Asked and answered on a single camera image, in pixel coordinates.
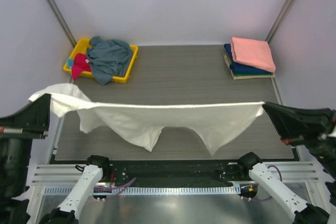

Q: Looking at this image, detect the aluminium frame rail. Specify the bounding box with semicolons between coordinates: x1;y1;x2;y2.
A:
31;161;320;185

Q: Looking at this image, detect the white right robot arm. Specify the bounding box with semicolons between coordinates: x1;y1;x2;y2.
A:
237;102;335;223

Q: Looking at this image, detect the grey blue t shirt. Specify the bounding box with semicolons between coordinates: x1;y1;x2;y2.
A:
86;36;133;85

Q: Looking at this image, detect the folded navy blue t shirt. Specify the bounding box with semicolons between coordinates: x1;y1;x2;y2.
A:
224;44;271;74

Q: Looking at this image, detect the yellow plastic bin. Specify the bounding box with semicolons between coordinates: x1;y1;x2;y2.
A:
63;36;139;85

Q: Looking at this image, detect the right aluminium corner post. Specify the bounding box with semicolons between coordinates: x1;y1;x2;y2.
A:
266;0;296;43

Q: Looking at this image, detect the cream white t shirt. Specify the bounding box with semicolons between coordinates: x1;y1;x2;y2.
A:
29;83;264;155

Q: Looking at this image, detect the folded pink t shirt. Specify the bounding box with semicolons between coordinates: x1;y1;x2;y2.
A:
230;37;276;72

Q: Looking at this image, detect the magenta red t shirt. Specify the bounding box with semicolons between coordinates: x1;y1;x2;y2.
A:
71;54;91;80

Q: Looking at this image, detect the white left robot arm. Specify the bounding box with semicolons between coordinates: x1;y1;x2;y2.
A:
1;94;110;223

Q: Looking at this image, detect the light blue cloth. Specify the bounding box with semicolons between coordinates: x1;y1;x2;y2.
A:
67;58;74;69

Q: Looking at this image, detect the aluminium corner post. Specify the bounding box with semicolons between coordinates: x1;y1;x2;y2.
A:
46;0;77;47
266;0;296;43

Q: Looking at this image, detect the white slotted cable duct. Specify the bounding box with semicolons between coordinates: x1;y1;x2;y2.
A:
43;185;241;196

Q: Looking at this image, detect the left aluminium corner post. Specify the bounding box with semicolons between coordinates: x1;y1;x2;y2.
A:
46;0;77;47

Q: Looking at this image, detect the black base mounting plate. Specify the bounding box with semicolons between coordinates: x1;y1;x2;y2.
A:
103;159;253;188

